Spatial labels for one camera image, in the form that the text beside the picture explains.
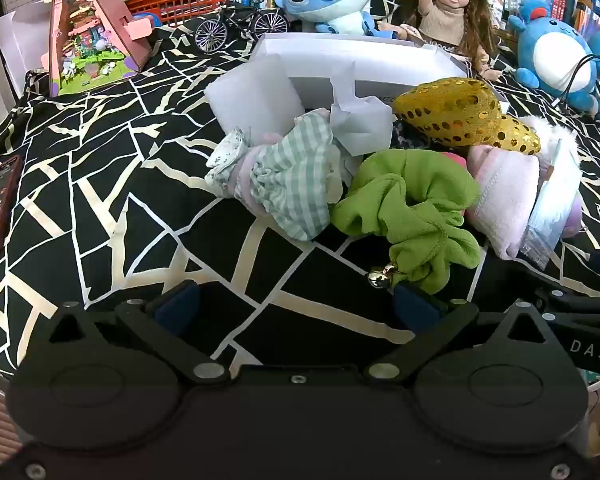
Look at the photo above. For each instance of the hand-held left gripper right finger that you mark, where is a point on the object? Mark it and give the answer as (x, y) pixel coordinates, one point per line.
(415, 307)

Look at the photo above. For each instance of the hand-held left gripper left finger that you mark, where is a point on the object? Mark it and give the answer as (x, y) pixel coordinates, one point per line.
(177, 307)

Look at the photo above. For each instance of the blue face mask packet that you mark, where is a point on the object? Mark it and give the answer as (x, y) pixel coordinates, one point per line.
(550, 210)

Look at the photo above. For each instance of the green scrunchie with bell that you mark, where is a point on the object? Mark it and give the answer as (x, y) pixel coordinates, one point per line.
(415, 210)

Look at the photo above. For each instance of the pink white plush garment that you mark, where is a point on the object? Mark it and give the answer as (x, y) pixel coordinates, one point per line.
(505, 195)

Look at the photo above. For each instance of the purple white fluffy plush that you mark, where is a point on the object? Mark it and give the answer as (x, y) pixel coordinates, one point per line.
(545, 132)

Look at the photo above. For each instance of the white floral scrunchie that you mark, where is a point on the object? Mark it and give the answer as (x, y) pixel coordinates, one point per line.
(225, 157)

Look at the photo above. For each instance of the green checked scrunchie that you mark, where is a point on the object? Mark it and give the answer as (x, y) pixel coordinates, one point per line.
(290, 185)

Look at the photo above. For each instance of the white paper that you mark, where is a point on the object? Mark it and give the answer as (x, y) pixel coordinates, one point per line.
(365, 125)

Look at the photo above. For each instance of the gold sequin plush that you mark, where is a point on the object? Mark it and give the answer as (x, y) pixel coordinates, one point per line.
(455, 110)

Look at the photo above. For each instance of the white cardboard box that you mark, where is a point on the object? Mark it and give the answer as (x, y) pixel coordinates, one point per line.
(380, 65)

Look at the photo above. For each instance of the black white patterned blanket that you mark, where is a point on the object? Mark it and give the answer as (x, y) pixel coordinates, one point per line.
(105, 160)

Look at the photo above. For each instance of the round blue mouse plush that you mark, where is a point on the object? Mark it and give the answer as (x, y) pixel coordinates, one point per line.
(555, 60)

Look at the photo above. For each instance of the white foam block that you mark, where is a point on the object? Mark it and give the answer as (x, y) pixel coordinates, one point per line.
(255, 95)

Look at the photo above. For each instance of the black miniature bicycle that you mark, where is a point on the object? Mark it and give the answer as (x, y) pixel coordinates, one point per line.
(245, 35)

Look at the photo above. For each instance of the pink triangular dollhouse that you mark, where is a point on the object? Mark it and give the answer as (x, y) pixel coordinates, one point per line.
(90, 35)

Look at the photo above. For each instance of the red plastic basket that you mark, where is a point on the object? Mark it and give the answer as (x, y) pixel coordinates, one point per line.
(180, 2)

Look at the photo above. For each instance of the white paper board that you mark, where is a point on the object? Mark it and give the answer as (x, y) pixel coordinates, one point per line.
(15, 45)

